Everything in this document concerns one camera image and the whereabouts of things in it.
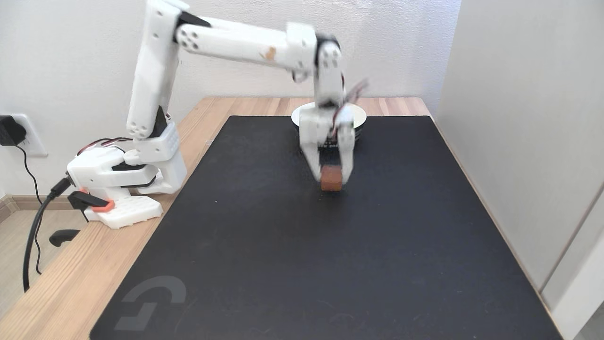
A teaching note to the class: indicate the brown cube toy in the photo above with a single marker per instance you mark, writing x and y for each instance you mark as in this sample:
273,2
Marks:
331,178

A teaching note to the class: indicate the navy paper bowl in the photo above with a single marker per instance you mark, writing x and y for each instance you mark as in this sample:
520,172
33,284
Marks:
360,123

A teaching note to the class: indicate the black desk mat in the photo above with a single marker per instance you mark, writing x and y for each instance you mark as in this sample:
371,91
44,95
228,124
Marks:
330,264

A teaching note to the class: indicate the black and orange clamp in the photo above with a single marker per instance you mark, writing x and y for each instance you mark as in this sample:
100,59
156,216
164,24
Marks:
94,202

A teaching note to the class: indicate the black power adapter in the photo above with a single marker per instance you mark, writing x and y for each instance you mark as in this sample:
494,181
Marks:
8,130

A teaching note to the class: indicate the white wall outlet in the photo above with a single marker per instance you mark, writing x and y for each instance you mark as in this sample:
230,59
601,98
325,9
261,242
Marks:
35,139

